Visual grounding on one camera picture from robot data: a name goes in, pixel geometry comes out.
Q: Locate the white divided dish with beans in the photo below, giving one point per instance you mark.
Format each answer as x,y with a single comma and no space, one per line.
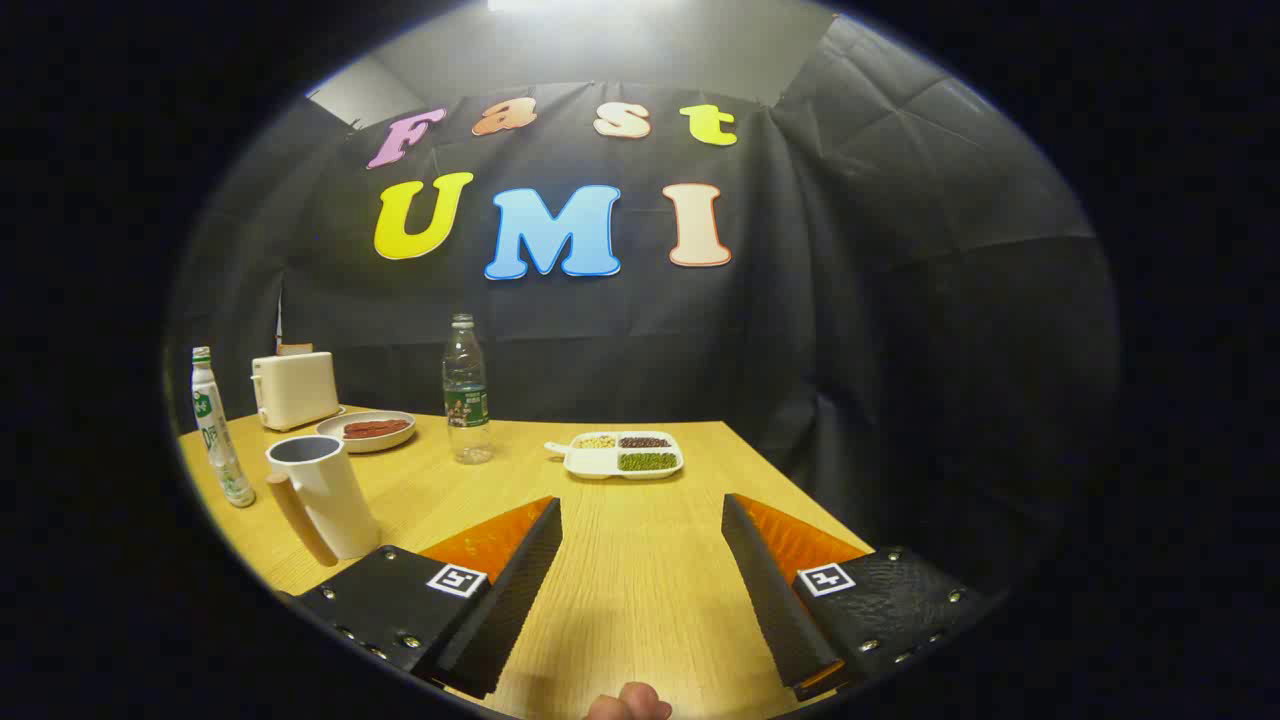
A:
600,462

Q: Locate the clear plastic water bottle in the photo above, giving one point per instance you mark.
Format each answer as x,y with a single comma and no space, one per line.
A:
467,400

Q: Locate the white juice bottle green label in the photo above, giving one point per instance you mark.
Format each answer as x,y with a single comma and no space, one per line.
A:
215,430

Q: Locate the red meat slices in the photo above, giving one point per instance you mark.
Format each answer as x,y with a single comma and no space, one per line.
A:
375,428

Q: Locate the white round plate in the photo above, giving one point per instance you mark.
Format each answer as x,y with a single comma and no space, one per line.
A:
370,443

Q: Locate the toast slice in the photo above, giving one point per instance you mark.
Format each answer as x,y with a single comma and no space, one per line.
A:
294,349

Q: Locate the white toaster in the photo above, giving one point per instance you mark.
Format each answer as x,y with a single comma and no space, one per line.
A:
295,390

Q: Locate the wooden table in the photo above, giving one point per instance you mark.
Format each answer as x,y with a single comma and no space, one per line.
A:
640,560

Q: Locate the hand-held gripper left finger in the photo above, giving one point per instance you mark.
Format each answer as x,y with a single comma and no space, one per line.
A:
520,590

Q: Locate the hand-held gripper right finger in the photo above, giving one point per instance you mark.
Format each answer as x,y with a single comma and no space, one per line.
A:
775,600

